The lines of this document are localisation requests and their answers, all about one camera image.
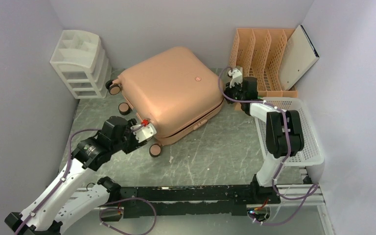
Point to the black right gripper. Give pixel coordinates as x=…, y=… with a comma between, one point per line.
x=227, y=90

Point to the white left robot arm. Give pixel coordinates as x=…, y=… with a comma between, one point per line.
x=52, y=212

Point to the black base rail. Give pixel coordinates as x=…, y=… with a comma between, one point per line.
x=192, y=200

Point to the pink hard-shell suitcase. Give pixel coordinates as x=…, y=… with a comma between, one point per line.
x=174, y=90

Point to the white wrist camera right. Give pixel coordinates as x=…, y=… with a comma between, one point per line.
x=236, y=76

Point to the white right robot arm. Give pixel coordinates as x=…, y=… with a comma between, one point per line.
x=284, y=136

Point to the white flat board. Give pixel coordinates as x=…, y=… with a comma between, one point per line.
x=299, y=56

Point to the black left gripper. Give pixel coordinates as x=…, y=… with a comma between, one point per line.
x=134, y=144

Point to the orange plastic file rack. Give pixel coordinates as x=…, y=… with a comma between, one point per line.
x=259, y=52

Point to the black suitcase wheel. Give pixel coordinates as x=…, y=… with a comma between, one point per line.
x=155, y=150
x=113, y=86

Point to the white plastic drawer organizer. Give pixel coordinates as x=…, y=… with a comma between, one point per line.
x=82, y=64

